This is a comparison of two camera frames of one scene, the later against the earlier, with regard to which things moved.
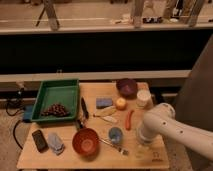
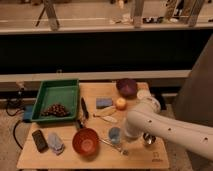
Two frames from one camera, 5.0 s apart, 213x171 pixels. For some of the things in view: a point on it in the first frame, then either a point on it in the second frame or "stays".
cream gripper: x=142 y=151 → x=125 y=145
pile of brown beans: x=56 y=110 stays
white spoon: x=109 y=118 stays
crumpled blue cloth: x=55 y=143 stays
